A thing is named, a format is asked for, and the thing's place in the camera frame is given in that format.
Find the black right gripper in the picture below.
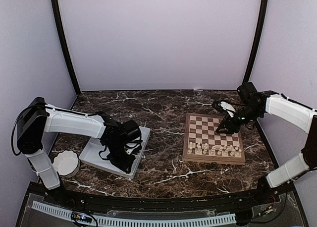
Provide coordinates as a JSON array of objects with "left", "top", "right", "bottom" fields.
[{"left": 216, "top": 104, "right": 263, "bottom": 134}]

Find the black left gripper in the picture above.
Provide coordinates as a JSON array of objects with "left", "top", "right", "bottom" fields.
[{"left": 106, "top": 140, "right": 136, "bottom": 173}]

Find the cream white chess queen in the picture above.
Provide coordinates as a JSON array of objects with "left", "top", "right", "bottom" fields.
[{"left": 217, "top": 146, "right": 223, "bottom": 156}]

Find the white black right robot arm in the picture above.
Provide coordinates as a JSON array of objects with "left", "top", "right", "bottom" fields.
[{"left": 212, "top": 82, "right": 317, "bottom": 204}]

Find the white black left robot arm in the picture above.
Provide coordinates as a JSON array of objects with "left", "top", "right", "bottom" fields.
[{"left": 10, "top": 97, "right": 142, "bottom": 205}]

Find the wooden chess board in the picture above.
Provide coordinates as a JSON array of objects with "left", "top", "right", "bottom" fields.
[{"left": 183, "top": 113, "right": 246, "bottom": 165}]

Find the white divided plastic tray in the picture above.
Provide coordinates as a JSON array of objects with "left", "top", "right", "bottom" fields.
[{"left": 79, "top": 127, "right": 151, "bottom": 179}]

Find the white scalloped ceramic bowl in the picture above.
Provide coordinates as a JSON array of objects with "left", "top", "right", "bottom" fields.
[{"left": 53, "top": 151, "right": 80, "bottom": 178}]

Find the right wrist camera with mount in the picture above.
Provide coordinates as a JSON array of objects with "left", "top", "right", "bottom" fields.
[{"left": 211, "top": 101, "right": 236, "bottom": 117}]

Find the white slotted cable duct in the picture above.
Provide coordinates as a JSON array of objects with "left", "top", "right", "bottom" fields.
[{"left": 31, "top": 201, "right": 236, "bottom": 227}]

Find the black curved front rail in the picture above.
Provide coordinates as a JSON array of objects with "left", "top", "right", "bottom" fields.
[{"left": 42, "top": 178, "right": 294, "bottom": 213}]

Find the black right frame post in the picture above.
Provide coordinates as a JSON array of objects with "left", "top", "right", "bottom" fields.
[{"left": 242, "top": 0, "right": 268, "bottom": 83}]

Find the black frame post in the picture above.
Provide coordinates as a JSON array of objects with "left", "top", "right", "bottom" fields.
[
  {"left": 51, "top": 0, "right": 81, "bottom": 96},
  {"left": 242, "top": 0, "right": 268, "bottom": 83}
]

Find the black left frame post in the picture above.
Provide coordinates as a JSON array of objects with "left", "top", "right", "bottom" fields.
[{"left": 51, "top": 0, "right": 81, "bottom": 96}]

